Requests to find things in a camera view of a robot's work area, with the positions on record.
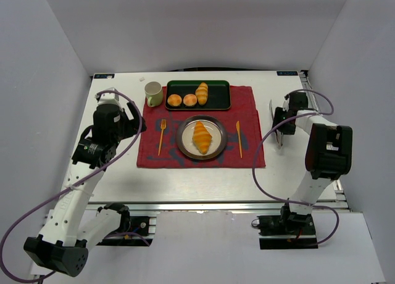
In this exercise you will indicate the round bun right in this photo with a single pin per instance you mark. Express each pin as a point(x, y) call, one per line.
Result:
point(190, 100)

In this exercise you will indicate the blue label right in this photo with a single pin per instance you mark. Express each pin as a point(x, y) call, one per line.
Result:
point(287, 73)

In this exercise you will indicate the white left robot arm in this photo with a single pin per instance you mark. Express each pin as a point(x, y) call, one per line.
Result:
point(63, 244)

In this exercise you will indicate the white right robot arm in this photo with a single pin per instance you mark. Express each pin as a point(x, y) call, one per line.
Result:
point(328, 153)

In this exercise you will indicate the black and green tray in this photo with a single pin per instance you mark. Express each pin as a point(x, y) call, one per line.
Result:
point(219, 97)

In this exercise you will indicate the light green mug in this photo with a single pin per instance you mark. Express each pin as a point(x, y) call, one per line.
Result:
point(154, 94)

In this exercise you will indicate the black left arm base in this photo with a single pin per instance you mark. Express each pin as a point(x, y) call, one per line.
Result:
point(144, 226)

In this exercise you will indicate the silver rimmed white plate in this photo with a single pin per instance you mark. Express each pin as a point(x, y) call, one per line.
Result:
point(184, 137)

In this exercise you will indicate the small striped bread roll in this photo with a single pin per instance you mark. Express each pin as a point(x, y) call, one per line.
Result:
point(202, 93)

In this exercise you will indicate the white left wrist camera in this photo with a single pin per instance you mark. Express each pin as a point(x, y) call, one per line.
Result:
point(108, 98)

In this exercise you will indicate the aluminium table rail front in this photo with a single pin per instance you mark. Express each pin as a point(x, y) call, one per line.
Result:
point(203, 206)

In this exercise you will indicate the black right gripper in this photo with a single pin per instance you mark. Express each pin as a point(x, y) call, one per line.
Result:
point(278, 126)

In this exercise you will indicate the blue label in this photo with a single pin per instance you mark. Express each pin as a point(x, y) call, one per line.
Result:
point(287, 73)
point(104, 76)

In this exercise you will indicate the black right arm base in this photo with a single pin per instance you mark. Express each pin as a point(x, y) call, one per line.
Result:
point(278, 234)

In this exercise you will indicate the round bun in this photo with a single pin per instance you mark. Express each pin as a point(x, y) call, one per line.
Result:
point(190, 100)
point(174, 100)

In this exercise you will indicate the red patterned placemat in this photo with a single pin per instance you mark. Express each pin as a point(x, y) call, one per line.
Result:
point(243, 109)

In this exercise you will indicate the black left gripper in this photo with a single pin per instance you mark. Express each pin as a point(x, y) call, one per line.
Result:
point(130, 123)

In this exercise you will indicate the orange plastic knife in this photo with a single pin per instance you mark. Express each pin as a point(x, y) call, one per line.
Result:
point(238, 129)

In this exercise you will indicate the blue label left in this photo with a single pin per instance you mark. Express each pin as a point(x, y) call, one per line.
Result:
point(104, 76)

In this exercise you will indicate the round bun left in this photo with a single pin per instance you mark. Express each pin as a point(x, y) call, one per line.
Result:
point(174, 100)

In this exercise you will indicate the orange plastic fork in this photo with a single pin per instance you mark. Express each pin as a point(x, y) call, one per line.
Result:
point(163, 126)

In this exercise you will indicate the large striped croissant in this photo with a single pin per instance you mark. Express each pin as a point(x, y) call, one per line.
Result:
point(201, 138)

